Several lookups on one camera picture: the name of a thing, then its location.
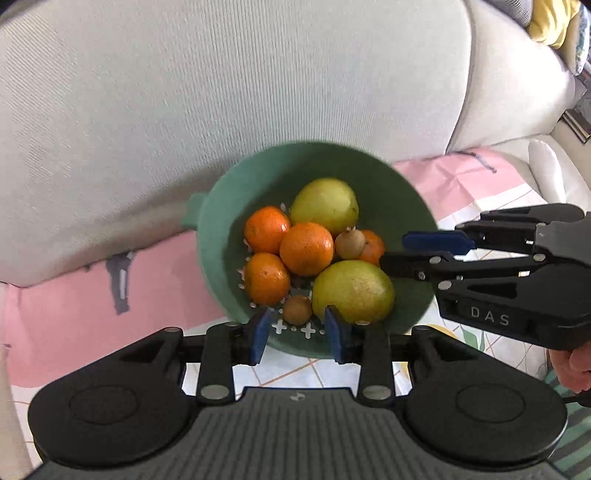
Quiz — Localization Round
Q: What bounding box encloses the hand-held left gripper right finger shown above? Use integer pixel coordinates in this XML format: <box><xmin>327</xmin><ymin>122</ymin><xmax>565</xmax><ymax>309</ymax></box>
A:
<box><xmin>324</xmin><ymin>305</ymin><xmax>469</xmax><ymax>403</ymax></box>

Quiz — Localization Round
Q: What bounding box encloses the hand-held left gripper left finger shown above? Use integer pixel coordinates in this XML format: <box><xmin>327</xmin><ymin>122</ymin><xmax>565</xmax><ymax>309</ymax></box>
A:
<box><xmin>104</xmin><ymin>308</ymin><xmax>272</xmax><ymax>403</ymax></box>

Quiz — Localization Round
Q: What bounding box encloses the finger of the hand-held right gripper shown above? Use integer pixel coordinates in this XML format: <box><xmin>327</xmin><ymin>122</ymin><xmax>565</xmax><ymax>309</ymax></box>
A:
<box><xmin>379</xmin><ymin>250</ymin><xmax>548</xmax><ymax>305</ymax></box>
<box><xmin>402</xmin><ymin>203</ymin><xmax>586</xmax><ymax>257</ymax></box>

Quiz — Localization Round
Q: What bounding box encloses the small orange mandarin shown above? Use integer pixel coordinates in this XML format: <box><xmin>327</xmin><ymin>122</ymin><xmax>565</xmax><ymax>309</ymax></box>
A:
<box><xmin>358</xmin><ymin>229</ymin><xmax>386</xmax><ymax>267</ymax></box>

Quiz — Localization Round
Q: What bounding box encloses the small brown kiwi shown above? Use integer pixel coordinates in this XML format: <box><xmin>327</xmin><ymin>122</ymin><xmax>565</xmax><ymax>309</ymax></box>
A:
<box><xmin>334</xmin><ymin>228</ymin><xmax>368</xmax><ymax>260</ymax></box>
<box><xmin>283</xmin><ymin>294</ymin><xmax>313</xmax><ymax>325</ymax></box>

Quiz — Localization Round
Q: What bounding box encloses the large yellow-green pear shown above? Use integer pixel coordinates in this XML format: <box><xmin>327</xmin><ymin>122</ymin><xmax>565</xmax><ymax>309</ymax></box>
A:
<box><xmin>311</xmin><ymin>260</ymin><xmax>396</xmax><ymax>326</ymax></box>

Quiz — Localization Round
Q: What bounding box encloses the green plastic colander bowl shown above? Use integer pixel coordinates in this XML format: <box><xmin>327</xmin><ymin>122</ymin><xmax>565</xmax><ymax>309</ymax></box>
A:
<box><xmin>181</xmin><ymin>141</ymin><xmax>440</xmax><ymax>360</ymax></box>

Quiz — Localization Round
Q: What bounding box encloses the person's right hand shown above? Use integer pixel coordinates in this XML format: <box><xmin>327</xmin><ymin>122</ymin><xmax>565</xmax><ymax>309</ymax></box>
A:
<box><xmin>549</xmin><ymin>342</ymin><xmax>591</xmax><ymax>394</ymax></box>

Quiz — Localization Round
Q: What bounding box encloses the teal striped cloth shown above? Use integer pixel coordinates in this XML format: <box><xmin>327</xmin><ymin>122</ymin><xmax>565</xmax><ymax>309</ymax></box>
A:
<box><xmin>544</xmin><ymin>369</ymin><xmax>591</xmax><ymax>480</ymax></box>

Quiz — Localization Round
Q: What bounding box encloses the dark framed object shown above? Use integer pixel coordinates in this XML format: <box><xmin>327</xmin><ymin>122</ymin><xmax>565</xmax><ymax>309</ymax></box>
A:
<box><xmin>560</xmin><ymin>108</ymin><xmax>591</xmax><ymax>140</ymax></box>

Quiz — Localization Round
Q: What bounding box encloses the lemon print checked cloth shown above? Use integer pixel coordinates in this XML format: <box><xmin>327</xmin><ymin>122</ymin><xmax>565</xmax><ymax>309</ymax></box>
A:
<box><xmin>0</xmin><ymin>147</ymin><xmax>557</xmax><ymax>407</ymax></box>

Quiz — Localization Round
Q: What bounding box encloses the pale patterned cushion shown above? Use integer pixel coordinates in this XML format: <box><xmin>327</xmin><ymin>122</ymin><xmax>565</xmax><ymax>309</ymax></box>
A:
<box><xmin>567</xmin><ymin>8</ymin><xmax>591</xmax><ymax>78</ymax></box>

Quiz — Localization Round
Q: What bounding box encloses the yellow cushion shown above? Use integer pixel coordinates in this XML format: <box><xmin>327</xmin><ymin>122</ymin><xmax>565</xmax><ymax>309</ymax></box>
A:
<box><xmin>527</xmin><ymin>0</ymin><xmax>581</xmax><ymax>49</ymax></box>

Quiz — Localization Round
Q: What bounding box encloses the beige fabric sofa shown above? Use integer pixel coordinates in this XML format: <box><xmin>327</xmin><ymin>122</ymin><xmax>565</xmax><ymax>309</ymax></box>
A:
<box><xmin>0</xmin><ymin>0</ymin><xmax>591</xmax><ymax>467</ymax></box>

